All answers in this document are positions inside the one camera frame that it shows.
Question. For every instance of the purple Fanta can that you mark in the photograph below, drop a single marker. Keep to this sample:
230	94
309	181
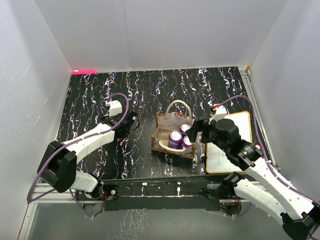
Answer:
175	140
186	143
184	127

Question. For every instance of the red emergency button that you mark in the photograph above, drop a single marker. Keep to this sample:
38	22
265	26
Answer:
258	146

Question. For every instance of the pink tape strip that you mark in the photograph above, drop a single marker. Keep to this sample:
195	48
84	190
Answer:
84	72

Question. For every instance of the wrist white camera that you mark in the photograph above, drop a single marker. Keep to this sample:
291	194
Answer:
219	112
114	107

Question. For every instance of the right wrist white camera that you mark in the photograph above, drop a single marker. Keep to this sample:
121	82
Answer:
219	112

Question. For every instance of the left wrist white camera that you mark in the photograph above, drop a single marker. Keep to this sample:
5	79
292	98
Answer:
114	107

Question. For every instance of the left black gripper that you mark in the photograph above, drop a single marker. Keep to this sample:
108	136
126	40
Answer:
105	117

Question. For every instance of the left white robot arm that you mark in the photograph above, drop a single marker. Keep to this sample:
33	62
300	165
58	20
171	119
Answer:
58	166

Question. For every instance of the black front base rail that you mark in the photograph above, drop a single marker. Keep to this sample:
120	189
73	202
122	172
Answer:
171	193

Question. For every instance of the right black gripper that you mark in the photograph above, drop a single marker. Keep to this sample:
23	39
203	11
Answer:
201	125

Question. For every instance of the white whiteboard yellow rim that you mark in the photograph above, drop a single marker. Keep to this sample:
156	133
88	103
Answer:
221	162

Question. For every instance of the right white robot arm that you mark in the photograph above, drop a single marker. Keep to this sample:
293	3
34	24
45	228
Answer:
298	213

